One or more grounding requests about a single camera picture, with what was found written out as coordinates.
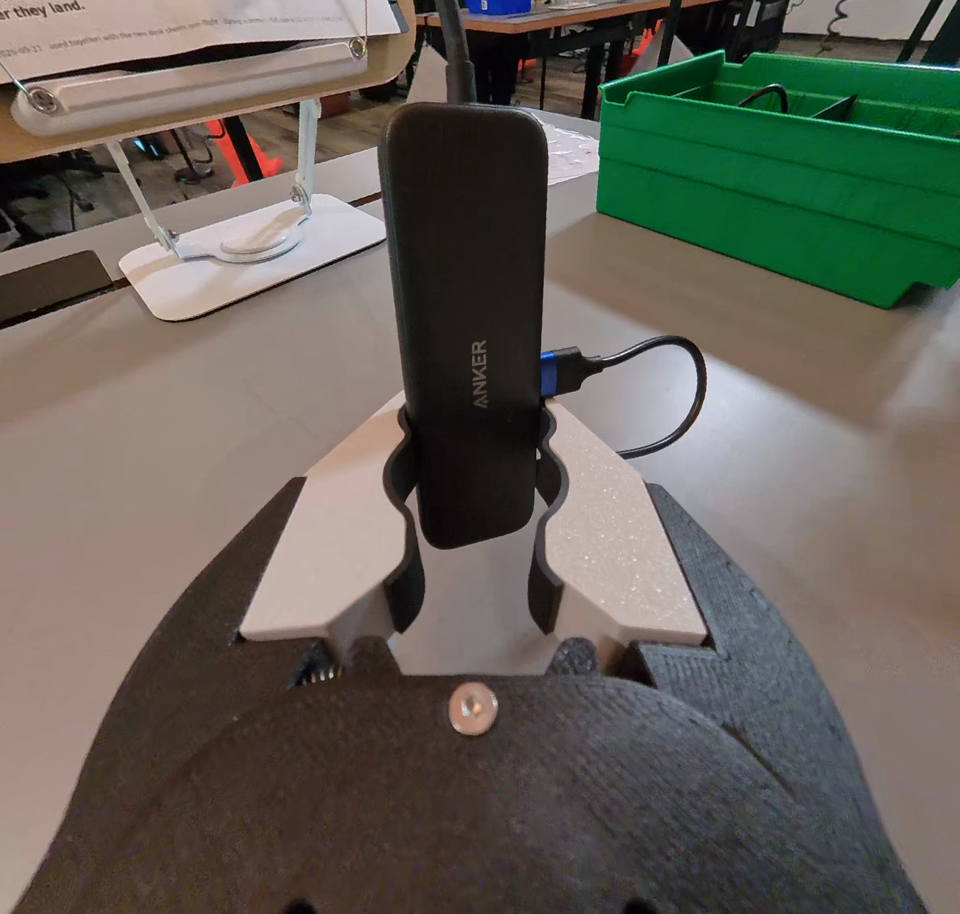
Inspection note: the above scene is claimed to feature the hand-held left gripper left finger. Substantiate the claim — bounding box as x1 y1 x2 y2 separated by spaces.
238 391 427 664

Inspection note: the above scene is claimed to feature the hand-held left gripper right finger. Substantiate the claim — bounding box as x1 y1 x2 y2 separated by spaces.
527 395 711 668

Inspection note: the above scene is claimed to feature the black cable blue plug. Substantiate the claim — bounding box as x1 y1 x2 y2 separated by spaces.
537 335 708 459

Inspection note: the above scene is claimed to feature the black usb hub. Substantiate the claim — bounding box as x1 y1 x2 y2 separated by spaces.
377 102 549 551

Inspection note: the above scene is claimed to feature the green plastic bin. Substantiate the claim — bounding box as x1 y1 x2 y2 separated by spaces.
596 50 960 309

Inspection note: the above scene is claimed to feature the grey desk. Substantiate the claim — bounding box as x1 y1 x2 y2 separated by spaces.
0 108 960 914

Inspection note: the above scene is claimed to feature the orange plastic object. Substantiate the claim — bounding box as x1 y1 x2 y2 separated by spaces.
206 115 282 184

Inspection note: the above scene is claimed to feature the wooden workbench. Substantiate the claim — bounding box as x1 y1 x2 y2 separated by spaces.
416 0 852 116

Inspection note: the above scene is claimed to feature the black hub cable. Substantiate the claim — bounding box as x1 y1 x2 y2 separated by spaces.
416 0 479 105

